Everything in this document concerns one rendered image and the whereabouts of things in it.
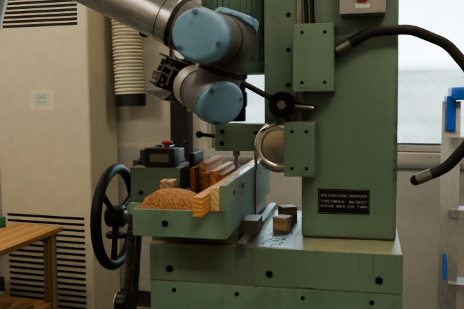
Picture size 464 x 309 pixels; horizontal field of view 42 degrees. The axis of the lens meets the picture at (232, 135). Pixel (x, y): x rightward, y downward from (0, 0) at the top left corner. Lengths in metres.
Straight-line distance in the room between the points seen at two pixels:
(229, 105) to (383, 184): 0.46
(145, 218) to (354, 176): 0.49
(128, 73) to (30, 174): 0.71
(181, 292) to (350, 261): 0.40
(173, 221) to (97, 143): 1.78
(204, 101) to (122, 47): 1.90
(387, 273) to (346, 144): 0.30
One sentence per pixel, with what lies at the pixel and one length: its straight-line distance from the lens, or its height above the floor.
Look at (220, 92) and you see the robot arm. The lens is 1.16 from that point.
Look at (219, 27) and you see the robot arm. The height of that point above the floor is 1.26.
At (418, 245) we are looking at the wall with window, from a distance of 2.96.
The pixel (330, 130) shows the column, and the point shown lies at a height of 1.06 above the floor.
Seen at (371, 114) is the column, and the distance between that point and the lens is 1.45.
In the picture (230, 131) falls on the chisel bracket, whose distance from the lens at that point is 1.56.
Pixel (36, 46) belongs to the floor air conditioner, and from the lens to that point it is 3.15.
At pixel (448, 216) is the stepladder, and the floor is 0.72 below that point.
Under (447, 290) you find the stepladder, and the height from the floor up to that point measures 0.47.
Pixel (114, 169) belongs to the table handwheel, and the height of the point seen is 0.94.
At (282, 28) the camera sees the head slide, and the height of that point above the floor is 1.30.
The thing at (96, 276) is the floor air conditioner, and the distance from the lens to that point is 3.15.
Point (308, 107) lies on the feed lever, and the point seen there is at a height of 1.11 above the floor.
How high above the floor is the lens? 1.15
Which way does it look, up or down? 4 degrees down
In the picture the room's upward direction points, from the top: straight up
